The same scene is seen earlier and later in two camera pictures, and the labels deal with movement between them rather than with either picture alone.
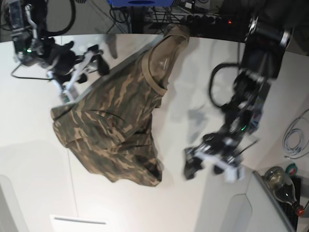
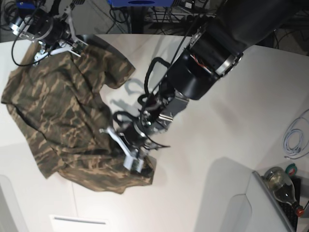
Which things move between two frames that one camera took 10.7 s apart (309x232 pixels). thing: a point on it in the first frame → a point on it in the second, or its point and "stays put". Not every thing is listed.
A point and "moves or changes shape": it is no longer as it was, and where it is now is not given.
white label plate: x=73 y=224 stays put
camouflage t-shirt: x=111 y=128 moves or changes shape
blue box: x=136 y=3 stays put
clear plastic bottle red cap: x=283 y=188 stays put
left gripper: x=67 y=67 → x=63 y=38
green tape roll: x=291 y=169 stays put
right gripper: x=220 y=149 → x=133 y=138
